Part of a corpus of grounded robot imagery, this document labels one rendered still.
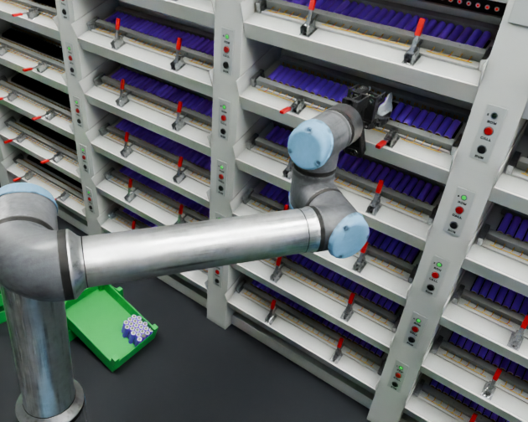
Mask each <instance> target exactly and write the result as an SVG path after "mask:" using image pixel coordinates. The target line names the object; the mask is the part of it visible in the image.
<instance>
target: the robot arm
mask: <svg viewBox="0 0 528 422"><path fill-rule="evenodd" d="M355 87H356V89H355V90H353V89H354V88H355ZM351 92H353V94H352V95H351ZM381 96H382V99H381ZM392 96H393V94H392V93H390V94H389V95H388V96H387V98H386V101H385V97H386V92H384V93H382V94H376V93H375V92H373V91H371V90H370V86H368V87H366V86H363V85H362V86H361V87H360V84H357V85H355V86H353V87H351V88H349V89H348V94H347V97H346V96H345V97H344V98H343V99H342V103H341V104H337V105H334V106H332V107H330V108H328V109H327V110H326V111H324V112H322V113H320V114H318V115H316V116H315V117H313V118H311V119H310V120H306V121H304V122H302V123H301V124H300V125H299V126H298V127H296V128H295V129H294V130H293V131H292V133H291V135H290V137H289V138H288V143H287V149H288V152H289V156H290V158H291V159H292V161H293V169H292V182H291V189H290V192H289V195H288V201H289V208H290V209H289V210H283V211H276V212H270V213H263V214H251V215H244V216H237V217H230V218H223V219H211V220H205V221H198V222H191V223H185V224H172V225H165V226H159V227H152V228H145V229H133V230H127V231H120V232H113V233H106V234H94V235H87V236H79V235H76V234H75V233H73V232H72V231H70V230H69V229H61V230H59V229H58V219H57V214H58V206H57V204H56V202H55V199H54V197H53V195H52V194H51V193H50V192H49V191H48V190H47V189H45V188H42V187H41V186H39V185H36V184H33V183H11V184H8V185H5V186H3V187H1V188H0V290H1V294H2V299H3V306H4V311H5V315H6V319H7V324H8V331H9V336H10V340H11V343H12V348H13V356H14V360H15V364H16V369H17V373H18V381H19V385H20V389H21V394H20V395H19V397H18V400H17V402H16V406H15V414H16V418H17V421H18V422H86V412H85V395H84V392H83V389H82V387H81V386H80V384H79V383H78V382H77V381H76V380H74V379H73V371H72V363H71V356H70V341H69V333H68V326H67V318H66V310H65V301H70V300H75V299H77V298H78V297H79V296H80V294H81V293H82V292H83V291H84V290H85V289H86V288H89V287H94V286H103V285H110V284H115V283H120V282H125V281H131V280H141V279H146V278H151V277H157V276H162V275H172V274H177V273H183V272H188V271H193V270H203V269H209V268H214V267H219V266H224V265H234V264H240V263H245V262H250V261H256V260H265V259H271V258H276V257H282V256H287V255H296V254H302V253H308V252H310V253H315V252H320V251H325V250H328V251H329V253H330V254H331V255H332V256H334V257H335V258H339V259H344V258H348V257H350V256H352V255H354V254H356V253H357V252H358V251H360V250H361V249H362V247H363V246H364V245H365V243H366V241H367V239H368V237H369V232H370V230H369V226H368V224H367V223H366V221H365V220H364V217H363V215H362V214H361V213H359V212H358V211H357V210H356V209H355V208H354V206H353V205H352V204H351V203H350V202H349V200H348V199H347V198H346V197H345V196H344V195H343V194H342V193H341V192H340V190H339V189H338V188H337V187H336V186H335V185H334V177H335V172H336V167H337V163H338V158H339V153H340V152H341V151H342V150H344V149H345V153H347V154H350V155H351V156H354V157H359V158H362V156H363V155H364V153H365V151H366V148H365V129H367V130H369V129H374V128H376V127H379V126H383V125H385V124H386V123H387V122H388V121H389V119H390V116H391V113H392V109H393V105H392ZM380 99H381V101H380ZM384 101H385V102H384ZM382 102H384V103H383V104H382V105H380V104H381V103H382Z"/></svg>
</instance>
